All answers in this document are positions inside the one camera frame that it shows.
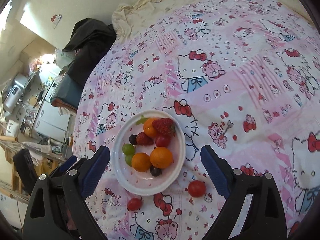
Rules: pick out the white rice cooker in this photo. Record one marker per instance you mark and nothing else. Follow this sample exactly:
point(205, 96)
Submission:
point(12, 96)

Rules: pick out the large orange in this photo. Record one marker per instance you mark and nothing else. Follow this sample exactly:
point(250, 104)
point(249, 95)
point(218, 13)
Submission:
point(161, 157)

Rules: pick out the pink cartoon printed blanket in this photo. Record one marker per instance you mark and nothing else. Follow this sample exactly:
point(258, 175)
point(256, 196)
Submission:
point(250, 105)

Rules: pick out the white cabinet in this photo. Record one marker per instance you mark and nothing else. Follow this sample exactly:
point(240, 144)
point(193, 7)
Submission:
point(50, 117)

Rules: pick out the small strawberry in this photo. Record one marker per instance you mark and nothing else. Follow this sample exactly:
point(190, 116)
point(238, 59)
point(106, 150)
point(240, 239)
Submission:
point(143, 139)

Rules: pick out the black jacket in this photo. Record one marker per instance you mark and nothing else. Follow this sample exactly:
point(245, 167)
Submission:
point(90, 42)

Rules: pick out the red wall sticker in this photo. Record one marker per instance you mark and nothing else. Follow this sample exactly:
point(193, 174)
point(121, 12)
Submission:
point(56, 20)

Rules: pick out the grey blue storage bag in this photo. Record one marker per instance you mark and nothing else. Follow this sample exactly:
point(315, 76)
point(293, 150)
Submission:
point(66, 91)

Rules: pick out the white plastic bag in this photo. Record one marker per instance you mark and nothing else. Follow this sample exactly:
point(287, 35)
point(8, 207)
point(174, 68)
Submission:
point(61, 56)

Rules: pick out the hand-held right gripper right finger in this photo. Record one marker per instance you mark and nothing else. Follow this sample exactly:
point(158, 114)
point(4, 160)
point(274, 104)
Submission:
point(215, 170)

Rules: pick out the silver pot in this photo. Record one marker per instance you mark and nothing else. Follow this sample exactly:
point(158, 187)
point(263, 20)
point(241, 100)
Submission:
point(27, 123)

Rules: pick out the medium orange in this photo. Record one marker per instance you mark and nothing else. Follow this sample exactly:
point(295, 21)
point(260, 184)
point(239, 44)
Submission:
point(140, 162)

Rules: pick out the dark purple grape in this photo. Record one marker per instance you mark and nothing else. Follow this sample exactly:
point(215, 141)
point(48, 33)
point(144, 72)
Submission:
point(132, 140)
point(155, 171)

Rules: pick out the cherry tomato with stem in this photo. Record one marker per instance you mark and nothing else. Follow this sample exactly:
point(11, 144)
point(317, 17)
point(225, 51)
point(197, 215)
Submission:
point(163, 141)

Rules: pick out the wooden drying rack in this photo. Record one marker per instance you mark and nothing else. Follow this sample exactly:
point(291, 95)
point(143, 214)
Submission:
point(12, 182)

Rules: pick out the small orange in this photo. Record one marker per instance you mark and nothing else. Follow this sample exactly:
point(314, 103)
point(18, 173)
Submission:
point(148, 130)

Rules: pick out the large red tomato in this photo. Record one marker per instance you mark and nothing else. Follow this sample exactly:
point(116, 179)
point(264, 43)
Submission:
point(196, 188)

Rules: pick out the small white box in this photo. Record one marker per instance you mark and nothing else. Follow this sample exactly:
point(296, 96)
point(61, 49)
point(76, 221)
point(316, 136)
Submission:
point(11, 127)

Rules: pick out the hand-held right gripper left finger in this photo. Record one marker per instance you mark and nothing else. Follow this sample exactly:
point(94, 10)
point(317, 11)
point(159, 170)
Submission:
point(95, 170)

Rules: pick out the small red cherry tomato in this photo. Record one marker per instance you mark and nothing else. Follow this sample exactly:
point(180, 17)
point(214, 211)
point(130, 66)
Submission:
point(134, 203)

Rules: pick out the large strawberry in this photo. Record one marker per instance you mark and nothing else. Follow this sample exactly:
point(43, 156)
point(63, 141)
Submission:
point(163, 126)

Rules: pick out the white cloth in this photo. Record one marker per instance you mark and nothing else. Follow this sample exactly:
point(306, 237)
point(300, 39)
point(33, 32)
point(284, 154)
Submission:
point(36, 152)

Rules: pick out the pink strawberry-print plate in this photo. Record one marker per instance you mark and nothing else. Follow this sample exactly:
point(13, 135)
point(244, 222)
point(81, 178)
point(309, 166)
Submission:
point(145, 182)

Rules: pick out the green grape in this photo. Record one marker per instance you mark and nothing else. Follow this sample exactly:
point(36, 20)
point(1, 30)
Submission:
point(129, 160)
point(128, 149)

